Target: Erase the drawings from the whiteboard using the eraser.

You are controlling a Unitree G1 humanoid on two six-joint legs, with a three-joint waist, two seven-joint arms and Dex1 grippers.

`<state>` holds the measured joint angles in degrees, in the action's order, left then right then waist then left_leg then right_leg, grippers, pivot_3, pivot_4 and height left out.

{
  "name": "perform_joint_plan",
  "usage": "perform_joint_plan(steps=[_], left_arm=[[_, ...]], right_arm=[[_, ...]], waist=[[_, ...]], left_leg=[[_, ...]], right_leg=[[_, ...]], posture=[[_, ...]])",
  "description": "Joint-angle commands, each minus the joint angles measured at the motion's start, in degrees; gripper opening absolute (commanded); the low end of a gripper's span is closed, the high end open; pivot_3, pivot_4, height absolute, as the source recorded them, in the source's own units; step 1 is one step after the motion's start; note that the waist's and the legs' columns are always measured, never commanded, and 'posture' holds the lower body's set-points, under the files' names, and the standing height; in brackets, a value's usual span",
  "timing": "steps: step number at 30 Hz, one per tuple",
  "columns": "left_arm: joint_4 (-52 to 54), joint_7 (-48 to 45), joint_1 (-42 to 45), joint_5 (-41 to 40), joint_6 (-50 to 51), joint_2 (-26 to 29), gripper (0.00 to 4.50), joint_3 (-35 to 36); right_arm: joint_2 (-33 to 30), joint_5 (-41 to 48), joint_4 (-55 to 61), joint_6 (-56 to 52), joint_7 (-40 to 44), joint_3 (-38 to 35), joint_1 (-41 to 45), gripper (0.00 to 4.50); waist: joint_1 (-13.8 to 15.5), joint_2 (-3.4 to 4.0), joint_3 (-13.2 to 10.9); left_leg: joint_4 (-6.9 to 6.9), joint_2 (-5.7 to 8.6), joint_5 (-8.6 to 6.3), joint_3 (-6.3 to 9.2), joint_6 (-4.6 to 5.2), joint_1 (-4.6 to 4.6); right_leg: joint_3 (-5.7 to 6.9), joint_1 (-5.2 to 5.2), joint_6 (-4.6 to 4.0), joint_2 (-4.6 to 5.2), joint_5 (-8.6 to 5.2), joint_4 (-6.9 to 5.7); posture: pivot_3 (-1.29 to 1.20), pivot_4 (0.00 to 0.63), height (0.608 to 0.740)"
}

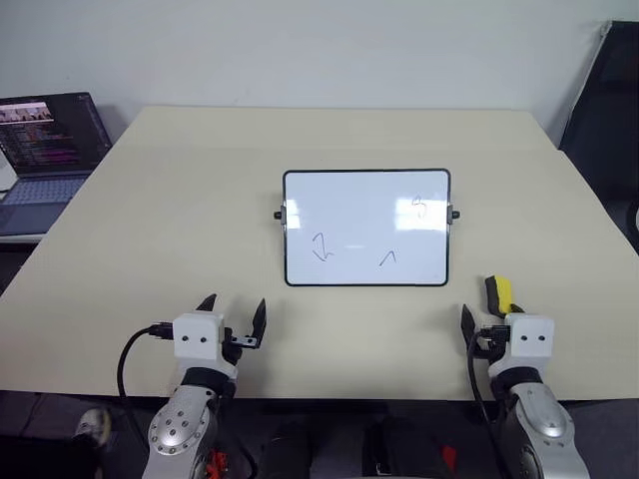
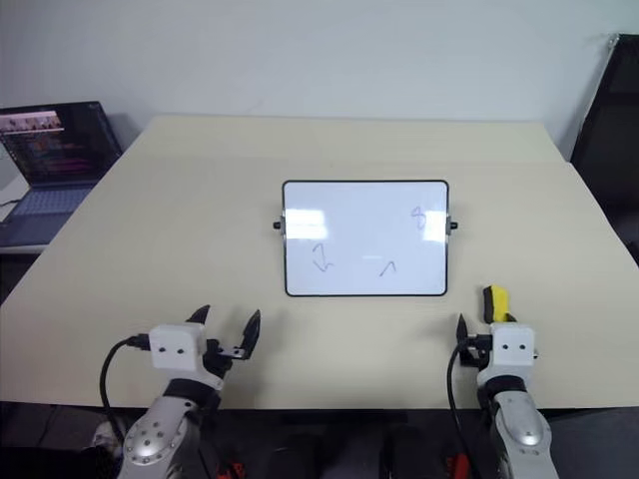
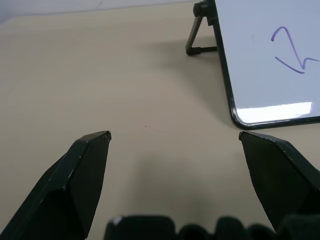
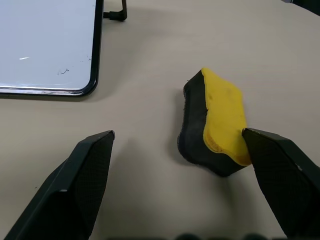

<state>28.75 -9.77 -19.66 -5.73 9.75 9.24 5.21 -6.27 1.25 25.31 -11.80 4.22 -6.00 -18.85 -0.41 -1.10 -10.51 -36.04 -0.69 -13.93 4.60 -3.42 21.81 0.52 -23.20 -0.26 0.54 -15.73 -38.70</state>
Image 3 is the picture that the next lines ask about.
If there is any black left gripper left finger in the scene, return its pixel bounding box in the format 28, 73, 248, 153
0, 130, 113, 240

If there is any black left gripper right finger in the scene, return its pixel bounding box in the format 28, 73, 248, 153
238, 131, 320, 233

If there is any white whiteboard with black frame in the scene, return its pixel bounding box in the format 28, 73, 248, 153
185, 0, 320, 131

